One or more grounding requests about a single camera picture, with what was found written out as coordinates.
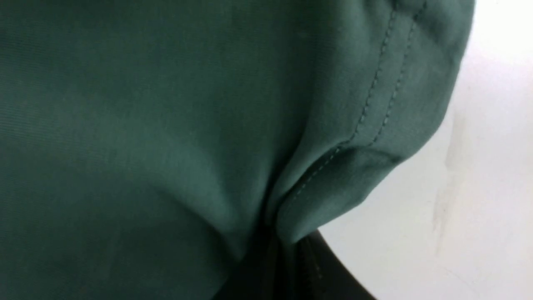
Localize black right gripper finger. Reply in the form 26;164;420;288
296;230;375;300

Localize green long-sleeve top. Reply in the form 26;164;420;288
0;0;476;300

